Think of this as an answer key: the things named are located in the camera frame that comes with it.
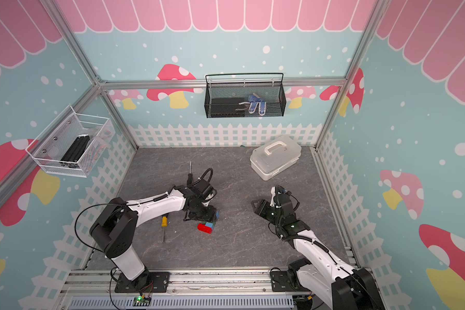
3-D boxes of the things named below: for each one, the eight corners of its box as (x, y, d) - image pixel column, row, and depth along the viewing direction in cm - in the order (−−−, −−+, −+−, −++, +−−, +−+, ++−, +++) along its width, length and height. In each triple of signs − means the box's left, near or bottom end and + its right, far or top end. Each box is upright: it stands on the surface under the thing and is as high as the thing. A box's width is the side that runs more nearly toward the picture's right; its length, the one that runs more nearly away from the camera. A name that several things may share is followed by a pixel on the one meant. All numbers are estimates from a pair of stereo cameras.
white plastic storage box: (263, 184, 106) (266, 170, 95) (247, 166, 114) (248, 151, 104) (299, 164, 115) (305, 149, 104) (281, 148, 123) (285, 133, 113)
